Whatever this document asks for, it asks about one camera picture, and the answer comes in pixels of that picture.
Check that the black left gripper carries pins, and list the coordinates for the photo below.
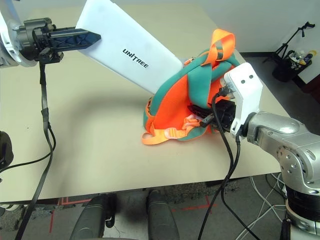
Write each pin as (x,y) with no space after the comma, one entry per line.
(35,40)

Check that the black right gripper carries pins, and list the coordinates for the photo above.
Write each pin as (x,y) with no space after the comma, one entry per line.
(226,115)

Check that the orange and teal backpack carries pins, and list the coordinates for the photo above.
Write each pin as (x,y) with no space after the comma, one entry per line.
(175,100)

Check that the white Unitree pencil case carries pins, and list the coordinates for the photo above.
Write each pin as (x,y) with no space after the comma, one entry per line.
(120,42)

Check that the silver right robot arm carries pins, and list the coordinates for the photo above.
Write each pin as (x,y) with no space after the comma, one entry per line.
(287,150)

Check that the black bin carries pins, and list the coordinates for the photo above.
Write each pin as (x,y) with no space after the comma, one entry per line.
(285,71)

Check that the black tripod stand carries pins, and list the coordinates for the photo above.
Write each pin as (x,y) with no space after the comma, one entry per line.
(285,46)

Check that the dark grey right robot leg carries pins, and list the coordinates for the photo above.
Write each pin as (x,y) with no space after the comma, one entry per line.
(162,217)

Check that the dark grey robot leg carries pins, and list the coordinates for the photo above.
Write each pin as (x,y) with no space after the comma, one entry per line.
(162,217)
(91,220)

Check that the white bottle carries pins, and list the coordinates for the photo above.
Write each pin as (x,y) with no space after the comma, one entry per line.
(301,53)

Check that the dark grey left robot leg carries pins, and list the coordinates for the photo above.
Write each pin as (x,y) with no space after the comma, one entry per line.
(91,220)

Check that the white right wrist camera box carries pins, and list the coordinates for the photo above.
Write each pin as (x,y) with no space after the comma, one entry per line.
(246,85)

